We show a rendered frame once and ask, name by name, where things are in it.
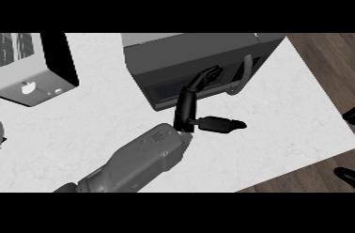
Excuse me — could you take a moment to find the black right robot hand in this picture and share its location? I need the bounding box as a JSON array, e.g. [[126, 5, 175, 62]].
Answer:
[[334, 106, 355, 190]]

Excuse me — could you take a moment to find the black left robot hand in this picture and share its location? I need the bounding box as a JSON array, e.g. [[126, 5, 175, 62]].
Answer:
[[173, 65, 250, 134]]

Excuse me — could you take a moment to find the dark grey microwave door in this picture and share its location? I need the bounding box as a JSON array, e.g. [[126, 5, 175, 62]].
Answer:
[[130, 54, 254, 113]]

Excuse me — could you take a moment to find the dark grey microwave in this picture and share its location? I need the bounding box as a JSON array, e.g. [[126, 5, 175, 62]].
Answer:
[[122, 33, 289, 113]]

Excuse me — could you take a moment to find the pale grey appliance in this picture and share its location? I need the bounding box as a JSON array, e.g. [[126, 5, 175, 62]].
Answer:
[[0, 33, 82, 108]]

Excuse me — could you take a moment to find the grey microwave door handle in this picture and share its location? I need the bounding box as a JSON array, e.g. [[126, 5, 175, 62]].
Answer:
[[226, 54, 256, 97]]

